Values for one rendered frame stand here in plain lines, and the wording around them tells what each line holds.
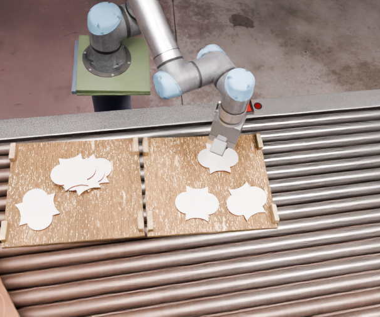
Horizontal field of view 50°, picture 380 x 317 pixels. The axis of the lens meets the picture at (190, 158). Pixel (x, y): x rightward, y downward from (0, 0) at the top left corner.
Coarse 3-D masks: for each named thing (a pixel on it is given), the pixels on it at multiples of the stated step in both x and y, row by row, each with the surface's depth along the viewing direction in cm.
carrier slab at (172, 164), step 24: (168, 144) 139; (192, 144) 140; (240, 144) 142; (144, 168) 134; (168, 168) 135; (192, 168) 136; (240, 168) 137; (264, 168) 138; (168, 192) 130; (216, 192) 132; (168, 216) 126; (216, 216) 128; (240, 216) 128; (264, 216) 129
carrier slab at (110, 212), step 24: (24, 144) 134; (48, 144) 135; (72, 144) 136; (96, 144) 137; (120, 144) 138; (24, 168) 130; (48, 168) 131; (120, 168) 133; (24, 192) 126; (48, 192) 127; (72, 192) 127; (96, 192) 128; (120, 192) 129; (72, 216) 123; (96, 216) 124; (120, 216) 125; (24, 240) 118; (48, 240) 119; (72, 240) 120; (96, 240) 122
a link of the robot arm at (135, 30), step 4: (124, 4) 146; (128, 4) 142; (124, 8) 144; (128, 8) 142; (128, 12) 142; (132, 12) 142; (128, 16) 144; (132, 16) 142; (128, 20) 144; (132, 20) 144; (136, 20) 143; (132, 24) 145; (136, 24) 145; (132, 28) 146; (136, 28) 147; (132, 32) 147; (136, 32) 148; (140, 32) 150
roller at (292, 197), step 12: (288, 192) 137; (300, 192) 137; (312, 192) 137; (324, 192) 137; (336, 192) 138; (348, 192) 139; (360, 192) 140; (372, 192) 141; (276, 204) 135; (144, 216) 127; (0, 228) 121
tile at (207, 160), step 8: (208, 144) 140; (200, 152) 138; (208, 152) 138; (232, 152) 139; (200, 160) 136; (208, 160) 136; (216, 160) 137; (224, 160) 137; (232, 160) 137; (208, 168) 136; (216, 168) 135; (224, 168) 136
